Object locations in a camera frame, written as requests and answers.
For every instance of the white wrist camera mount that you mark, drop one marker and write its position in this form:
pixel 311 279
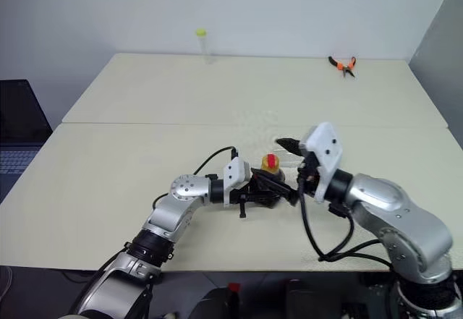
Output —
pixel 327 145
pixel 235 174

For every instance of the dark laptop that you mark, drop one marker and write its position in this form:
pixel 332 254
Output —
pixel 18 116

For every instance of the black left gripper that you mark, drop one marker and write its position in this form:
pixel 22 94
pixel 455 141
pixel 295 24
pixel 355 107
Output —
pixel 241 197

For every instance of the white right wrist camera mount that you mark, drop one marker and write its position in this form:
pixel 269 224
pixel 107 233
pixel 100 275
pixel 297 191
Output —
pixel 327 145

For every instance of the grey partition panel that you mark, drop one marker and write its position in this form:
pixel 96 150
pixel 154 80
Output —
pixel 445 62

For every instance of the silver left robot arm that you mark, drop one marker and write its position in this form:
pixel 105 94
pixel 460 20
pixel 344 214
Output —
pixel 181 203

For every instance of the dark rounded shape under table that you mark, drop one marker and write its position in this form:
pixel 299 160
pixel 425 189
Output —
pixel 213 304

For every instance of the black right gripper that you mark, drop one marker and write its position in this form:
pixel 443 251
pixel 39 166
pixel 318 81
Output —
pixel 308 174

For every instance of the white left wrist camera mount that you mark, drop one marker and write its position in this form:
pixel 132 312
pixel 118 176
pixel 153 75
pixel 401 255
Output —
pixel 235 174

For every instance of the clear tube with yellow-green cap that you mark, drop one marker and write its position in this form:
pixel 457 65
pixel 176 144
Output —
pixel 207 49

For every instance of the clear bottle with red label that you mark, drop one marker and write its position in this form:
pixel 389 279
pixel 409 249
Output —
pixel 270 163

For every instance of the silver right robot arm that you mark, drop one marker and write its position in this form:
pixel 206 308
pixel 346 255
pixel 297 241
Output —
pixel 398 217

